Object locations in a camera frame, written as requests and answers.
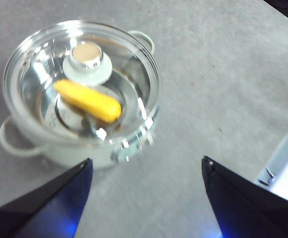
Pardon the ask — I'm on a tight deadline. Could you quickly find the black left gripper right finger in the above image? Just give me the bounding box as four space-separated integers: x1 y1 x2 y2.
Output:
201 155 288 238

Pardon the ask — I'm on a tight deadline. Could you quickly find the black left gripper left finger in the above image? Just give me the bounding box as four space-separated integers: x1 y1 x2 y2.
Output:
0 158 93 238

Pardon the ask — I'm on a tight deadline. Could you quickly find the yellow corn cob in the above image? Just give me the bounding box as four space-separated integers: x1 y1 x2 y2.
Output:
53 78 122 123

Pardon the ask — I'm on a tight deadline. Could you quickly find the glass lid with green knob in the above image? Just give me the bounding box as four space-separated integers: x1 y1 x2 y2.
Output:
2 20 161 149

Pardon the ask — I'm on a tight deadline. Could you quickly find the pale green electric pot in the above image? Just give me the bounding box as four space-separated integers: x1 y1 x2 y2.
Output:
0 21 161 171

